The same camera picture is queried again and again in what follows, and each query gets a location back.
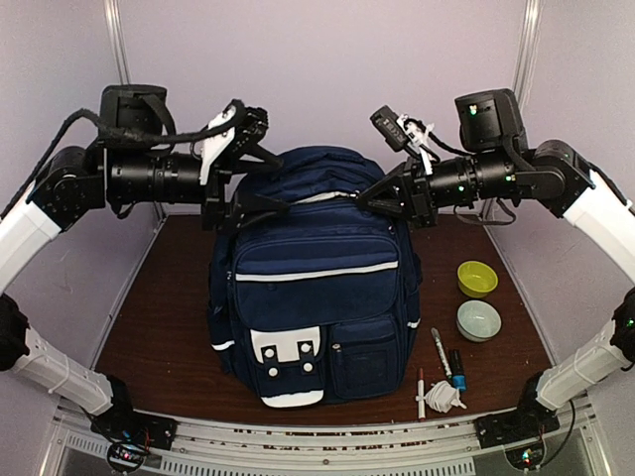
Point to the black blue marker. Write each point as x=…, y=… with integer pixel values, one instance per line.
x=457, y=371

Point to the aluminium front rail frame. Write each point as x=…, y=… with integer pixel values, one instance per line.
x=446, y=446

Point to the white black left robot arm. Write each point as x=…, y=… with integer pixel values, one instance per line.
x=74, y=232

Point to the right aluminium corner post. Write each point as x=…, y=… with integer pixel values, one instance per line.
x=527, y=51

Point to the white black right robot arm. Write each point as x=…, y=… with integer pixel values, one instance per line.
x=496, y=162

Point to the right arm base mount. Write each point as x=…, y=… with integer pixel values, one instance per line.
x=528, y=420

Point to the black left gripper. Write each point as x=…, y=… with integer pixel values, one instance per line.
x=215, y=208

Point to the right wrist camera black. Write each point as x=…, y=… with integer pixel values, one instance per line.
x=403, y=133

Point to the yellow green bowl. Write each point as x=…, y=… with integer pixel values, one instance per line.
x=476, y=279

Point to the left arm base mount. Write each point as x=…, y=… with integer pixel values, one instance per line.
x=131, y=434

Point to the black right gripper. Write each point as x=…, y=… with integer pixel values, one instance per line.
x=416, y=197

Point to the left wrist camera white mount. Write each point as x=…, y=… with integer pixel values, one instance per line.
x=235, y=127

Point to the white red-capped pen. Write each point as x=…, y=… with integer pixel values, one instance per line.
x=420, y=397

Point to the navy blue student backpack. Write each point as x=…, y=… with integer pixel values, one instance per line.
x=321, y=303

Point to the pale blue ceramic bowl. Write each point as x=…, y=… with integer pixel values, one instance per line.
x=478, y=321

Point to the grey marker pen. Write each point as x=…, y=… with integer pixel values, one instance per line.
x=441, y=351

